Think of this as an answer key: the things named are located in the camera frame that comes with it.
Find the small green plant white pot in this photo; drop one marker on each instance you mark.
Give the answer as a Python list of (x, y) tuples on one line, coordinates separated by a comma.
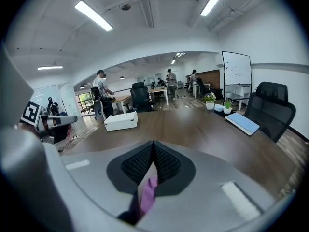
[(227, 109)]

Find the window with dark frame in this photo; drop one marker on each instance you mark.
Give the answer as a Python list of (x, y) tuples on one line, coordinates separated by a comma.
[(85, 101)]

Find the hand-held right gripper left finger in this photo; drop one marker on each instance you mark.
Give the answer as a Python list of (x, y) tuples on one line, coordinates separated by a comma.
[(96, 173)]

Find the whiteboard on black stand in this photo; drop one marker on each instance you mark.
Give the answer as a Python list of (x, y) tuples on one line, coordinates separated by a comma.
[(236, 68)]

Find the light blue notebook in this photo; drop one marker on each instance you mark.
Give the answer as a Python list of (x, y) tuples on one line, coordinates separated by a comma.
[(242, 123)]

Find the white crumpled wrapper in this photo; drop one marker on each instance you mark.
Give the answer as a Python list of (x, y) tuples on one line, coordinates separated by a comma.
[(218, 107)]

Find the flat white box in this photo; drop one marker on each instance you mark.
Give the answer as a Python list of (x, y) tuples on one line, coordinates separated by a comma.
[(120, 122)]

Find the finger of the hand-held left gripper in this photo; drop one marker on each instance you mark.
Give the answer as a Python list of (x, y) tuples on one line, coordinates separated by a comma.
[(66, 120)]

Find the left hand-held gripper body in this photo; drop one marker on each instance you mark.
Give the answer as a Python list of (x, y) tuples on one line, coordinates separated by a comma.
[(30, 112)]

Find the purple flowers in white pot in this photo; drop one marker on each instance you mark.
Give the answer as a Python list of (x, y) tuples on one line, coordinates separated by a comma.
[(210, 101)]

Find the black backpack rig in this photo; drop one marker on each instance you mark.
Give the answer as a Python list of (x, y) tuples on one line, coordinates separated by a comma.
[(95, 92)]

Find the wooden desk with white legs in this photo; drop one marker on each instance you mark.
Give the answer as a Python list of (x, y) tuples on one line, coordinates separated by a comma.
[(120, 99), (158, 90)]

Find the round ceiling smoke detector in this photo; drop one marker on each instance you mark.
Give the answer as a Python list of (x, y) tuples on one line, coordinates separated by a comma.
[(125, 6)]

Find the black tray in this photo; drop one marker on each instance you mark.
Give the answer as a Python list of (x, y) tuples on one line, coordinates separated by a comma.
[(220, 113)]

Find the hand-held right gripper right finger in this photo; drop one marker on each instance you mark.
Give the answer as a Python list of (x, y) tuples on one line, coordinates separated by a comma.
[(212, 178)]

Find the purple cleaning cloth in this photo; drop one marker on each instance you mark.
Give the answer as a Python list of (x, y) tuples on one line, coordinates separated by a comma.
[(148, 194)]

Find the black mesh office chair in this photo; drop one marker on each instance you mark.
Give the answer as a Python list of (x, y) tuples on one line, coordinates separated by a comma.
[(140, 97), (201, 86), (270, 110)]

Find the grey oval hard-shell case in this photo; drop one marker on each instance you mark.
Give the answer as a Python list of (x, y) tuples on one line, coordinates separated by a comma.
[(99, 110)]

